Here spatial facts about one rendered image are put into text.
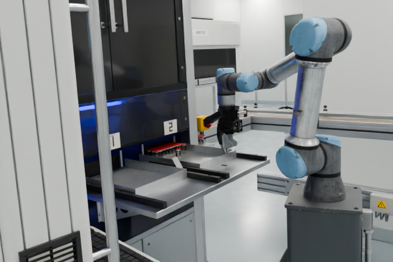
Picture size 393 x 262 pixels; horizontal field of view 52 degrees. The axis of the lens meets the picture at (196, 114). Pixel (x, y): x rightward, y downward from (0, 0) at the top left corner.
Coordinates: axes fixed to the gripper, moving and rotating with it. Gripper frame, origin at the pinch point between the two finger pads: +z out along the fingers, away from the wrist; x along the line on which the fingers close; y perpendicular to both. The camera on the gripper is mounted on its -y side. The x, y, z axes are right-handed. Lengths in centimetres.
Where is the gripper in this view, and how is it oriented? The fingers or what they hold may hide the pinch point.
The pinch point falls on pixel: (224, 151)
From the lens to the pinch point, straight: 173.9
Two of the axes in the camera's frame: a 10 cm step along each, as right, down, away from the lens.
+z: 0.5, 9.9, 1.4
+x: 6.2, -1.5, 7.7
